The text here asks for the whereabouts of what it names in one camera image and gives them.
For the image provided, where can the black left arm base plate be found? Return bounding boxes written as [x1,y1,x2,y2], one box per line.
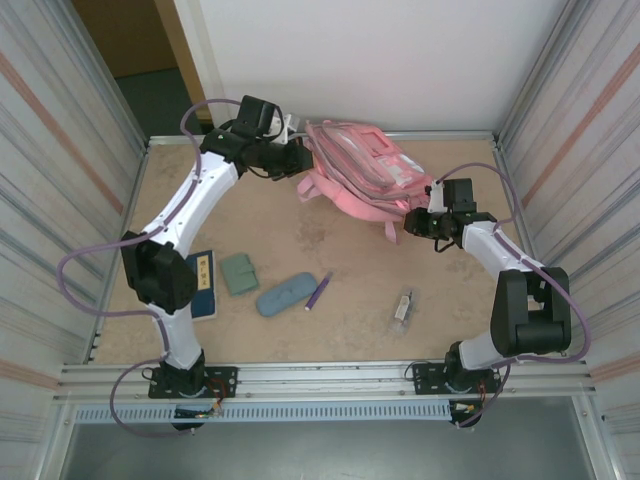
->
[148,365,239,400]

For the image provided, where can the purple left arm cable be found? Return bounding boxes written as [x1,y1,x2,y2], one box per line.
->
[57,98,246,439]

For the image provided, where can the grey slotted cable duct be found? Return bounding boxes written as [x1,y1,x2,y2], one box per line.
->
[73,402,454,424]

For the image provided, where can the long aluminium mounting rail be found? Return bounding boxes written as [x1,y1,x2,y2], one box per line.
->
[58,360,599,404]

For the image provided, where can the aluminium table edge rail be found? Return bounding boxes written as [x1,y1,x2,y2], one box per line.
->
[146,130,501,147]
[492,139,571,359]
[88,141,151,365]

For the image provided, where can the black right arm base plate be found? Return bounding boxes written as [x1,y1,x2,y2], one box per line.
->
[410,362,503,396]

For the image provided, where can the purple pen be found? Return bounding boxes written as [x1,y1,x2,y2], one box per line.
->
[304,271,334,312]

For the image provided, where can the clear plastic stationery packet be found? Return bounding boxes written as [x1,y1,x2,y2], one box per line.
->
[388,285,420,337]

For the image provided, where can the aluminium frame post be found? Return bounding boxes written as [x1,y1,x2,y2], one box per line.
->
[497,0,586,139]
[59,0,151,146]

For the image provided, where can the pink student backpack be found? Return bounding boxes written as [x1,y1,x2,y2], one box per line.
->
[296,118,441,246]

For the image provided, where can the grey metal base panel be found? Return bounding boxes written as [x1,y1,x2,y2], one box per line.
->
[49,399,601,480]

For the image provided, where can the green wallet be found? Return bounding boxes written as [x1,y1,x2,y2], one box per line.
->
[220,253,260,297]

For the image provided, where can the dark blue book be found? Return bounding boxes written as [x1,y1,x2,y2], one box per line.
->
[187,249,220,321]

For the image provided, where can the white door frame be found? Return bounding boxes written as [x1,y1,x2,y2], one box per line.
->
[172,0,234,136]

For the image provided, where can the tan wooden door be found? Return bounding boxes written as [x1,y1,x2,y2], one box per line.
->
[152,0,216,135]

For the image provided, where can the blue glasses case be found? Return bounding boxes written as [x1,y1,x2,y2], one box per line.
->
[255,271,316,318]

